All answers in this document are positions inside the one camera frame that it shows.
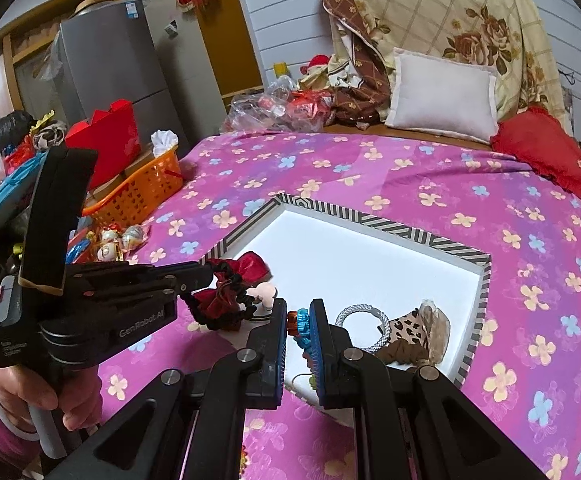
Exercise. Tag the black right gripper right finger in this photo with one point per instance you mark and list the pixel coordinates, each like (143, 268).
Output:
(335, 384)

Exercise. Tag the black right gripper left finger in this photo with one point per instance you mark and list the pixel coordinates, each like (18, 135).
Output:
(265, 381)

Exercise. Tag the brown leopard ribbon scrunchie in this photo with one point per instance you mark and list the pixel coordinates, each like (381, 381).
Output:
(420, 337)

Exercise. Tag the red satin bow scrunchie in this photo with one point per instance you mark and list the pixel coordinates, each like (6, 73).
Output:
(227, 305)

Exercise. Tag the person's left hand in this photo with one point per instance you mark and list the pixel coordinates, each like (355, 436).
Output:
(80, 400)

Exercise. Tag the wrapped egg candy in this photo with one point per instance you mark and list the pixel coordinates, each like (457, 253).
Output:
(109, 252)
(134, 237)
(110, 236)

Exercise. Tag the striped shallow white box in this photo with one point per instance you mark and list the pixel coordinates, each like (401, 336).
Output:
(318, 250)

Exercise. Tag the silver bangle on wrist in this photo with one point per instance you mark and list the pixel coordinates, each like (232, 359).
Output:
(16, 431)

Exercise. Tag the orange plastic basket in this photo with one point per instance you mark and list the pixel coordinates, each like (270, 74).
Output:
(137, 196)

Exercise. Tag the red felt bag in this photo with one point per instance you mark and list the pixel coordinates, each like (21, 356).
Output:
(113, 133)

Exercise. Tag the pink floral bed sheet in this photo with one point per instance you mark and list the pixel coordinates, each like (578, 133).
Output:
(526, 375)

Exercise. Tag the black doll hair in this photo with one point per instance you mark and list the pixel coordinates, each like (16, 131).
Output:
(14, 127)

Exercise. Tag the white tissue in basket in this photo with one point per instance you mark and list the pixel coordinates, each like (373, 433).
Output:
(163, 141)

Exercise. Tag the clear plastic bag of items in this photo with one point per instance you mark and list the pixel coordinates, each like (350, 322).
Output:
(282, 107)

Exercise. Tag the grey refrigerator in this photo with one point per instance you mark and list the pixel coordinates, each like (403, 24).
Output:
(105, 54)

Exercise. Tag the santa plush toy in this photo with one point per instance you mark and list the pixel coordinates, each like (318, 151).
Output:
(315, 74)

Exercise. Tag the white small pillow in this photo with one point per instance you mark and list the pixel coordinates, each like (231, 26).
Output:
(444, 97)

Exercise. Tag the red heart cushion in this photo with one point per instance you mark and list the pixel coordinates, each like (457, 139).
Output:
(537, 138)

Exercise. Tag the floral beige quilt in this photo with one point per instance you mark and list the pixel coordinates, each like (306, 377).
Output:
(507, 36)

